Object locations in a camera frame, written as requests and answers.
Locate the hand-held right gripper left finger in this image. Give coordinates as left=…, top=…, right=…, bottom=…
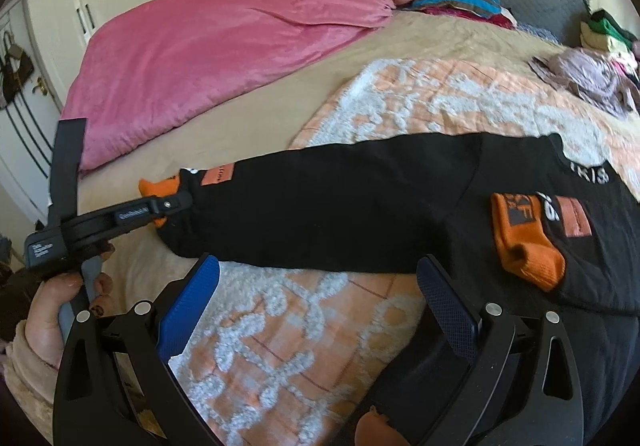
left=52, top=253, right=221, bottom=446

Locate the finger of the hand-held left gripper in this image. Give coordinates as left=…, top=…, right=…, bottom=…
left=144, top=190, right=195, bottom=223

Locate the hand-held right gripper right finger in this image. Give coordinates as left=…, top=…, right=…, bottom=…
left=416, top=253, right=583, bottom=446

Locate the black sweater with orange cuffs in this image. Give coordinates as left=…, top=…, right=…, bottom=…
left=139, top=131, right=640, bottom=446

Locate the person's left forearm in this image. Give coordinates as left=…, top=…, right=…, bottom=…
left=0, top=320, right=57, bottom=442

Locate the pile of folded clothes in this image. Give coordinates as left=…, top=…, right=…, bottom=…
left=579, top=9, right=640, bottom=74

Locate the person's left hand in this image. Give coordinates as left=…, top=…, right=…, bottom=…
left=24, top=271, right=117, bottom=369

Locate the person's right hand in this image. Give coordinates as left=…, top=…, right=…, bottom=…
left=356, top=405, right=401, bottom=446

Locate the orange and white printed blanket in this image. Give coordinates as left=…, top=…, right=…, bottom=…
left=165, top=57, right=640, bottom=446

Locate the white door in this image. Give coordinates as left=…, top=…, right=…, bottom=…
left=0, top=0, right=63, bottom=214

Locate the pink blanket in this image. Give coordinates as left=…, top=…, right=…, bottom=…
left=59, top=0, right=429, bottom=173

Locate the bed with beige sheet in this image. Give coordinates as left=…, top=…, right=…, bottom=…
left=47, top=6, right=640, bottom=327

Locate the dark handbag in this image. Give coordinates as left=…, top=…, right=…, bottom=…
left=0, top=31, right=35, bottom=108

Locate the lilac garment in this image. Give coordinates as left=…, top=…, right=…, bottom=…
left=531, top=48, right=640, bottom=121

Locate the blue patterned pillow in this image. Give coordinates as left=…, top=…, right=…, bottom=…
left=514, top=21, right=561, bottom=44

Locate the magenta cloth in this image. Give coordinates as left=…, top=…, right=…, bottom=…
left=422, top=5, right=517, bottom=30

